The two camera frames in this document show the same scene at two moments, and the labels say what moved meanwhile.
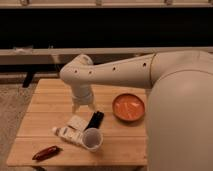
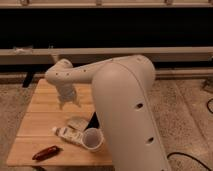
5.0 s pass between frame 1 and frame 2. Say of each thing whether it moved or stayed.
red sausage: stayed
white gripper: moved
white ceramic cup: stayed
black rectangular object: stayed
